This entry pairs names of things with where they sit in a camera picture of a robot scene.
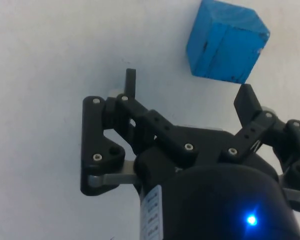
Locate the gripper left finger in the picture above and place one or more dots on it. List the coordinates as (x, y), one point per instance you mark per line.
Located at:
(93, 135)

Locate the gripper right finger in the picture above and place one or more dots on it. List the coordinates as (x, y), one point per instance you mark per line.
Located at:
(247, 105)

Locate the blue cube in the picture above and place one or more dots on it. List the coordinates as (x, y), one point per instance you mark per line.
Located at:
(222, 42)

